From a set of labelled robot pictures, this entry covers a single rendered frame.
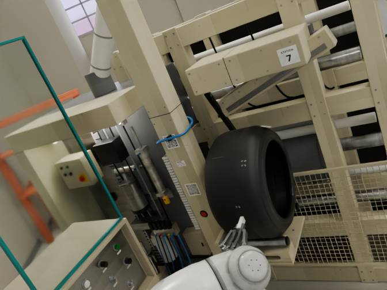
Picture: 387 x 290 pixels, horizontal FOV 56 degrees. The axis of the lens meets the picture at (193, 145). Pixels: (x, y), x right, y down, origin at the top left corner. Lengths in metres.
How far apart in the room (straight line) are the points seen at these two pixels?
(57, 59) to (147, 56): 5.59
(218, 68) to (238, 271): 1.25
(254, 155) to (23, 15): 6.21
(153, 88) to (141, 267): 0.94
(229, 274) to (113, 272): 1.12
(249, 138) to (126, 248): 0.84
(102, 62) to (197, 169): 0.86
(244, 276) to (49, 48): 6.73
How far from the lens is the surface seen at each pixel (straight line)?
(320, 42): 1.89
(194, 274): 0.86
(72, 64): 7.24
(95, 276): 1.83
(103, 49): 2.23
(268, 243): 1.91
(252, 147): 1.67
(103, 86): 2.32
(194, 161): 1.88
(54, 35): 7.27
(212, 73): 1.91
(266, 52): 1.80
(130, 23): 1.74
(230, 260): 0.85
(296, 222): 2.16
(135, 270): 2.02
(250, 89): 2.02
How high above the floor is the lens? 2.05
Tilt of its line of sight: 19 degrees down
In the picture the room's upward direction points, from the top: 23 degrees counter-clockwise
